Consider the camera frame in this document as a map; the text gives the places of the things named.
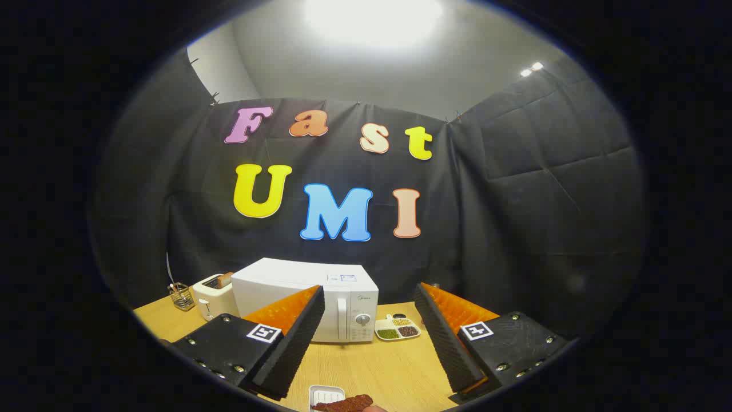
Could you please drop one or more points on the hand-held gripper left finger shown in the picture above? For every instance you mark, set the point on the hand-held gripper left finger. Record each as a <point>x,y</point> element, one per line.
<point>297,337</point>

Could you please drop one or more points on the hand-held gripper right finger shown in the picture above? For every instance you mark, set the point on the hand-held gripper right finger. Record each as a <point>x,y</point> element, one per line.
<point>443,337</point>

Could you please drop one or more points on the white toaster oven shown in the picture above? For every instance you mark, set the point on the white toaster oven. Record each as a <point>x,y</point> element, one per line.
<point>280,277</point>

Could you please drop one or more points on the brown meat slice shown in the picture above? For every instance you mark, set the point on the brown meat slice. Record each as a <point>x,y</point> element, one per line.
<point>349,403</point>

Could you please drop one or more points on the small white food tray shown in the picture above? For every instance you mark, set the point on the small white food tray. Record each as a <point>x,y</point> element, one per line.
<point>323,393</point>

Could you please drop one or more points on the white pop-up toaster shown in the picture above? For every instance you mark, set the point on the white pop-up toaster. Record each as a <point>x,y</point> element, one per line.
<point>213,300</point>

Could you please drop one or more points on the divided white bean dish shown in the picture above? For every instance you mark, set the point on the divided white bean dish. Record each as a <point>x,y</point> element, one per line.
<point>397,329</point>

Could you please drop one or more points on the toast slice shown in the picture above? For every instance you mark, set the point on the toast slice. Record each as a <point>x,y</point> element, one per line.
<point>225,279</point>

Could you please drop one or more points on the small ceiling spotlights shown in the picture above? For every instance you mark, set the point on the small ceiling spotlights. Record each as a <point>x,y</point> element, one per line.
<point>532,68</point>

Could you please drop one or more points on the large ceiling light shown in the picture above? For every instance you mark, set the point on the large ceiling light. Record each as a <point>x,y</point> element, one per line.
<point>372,20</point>

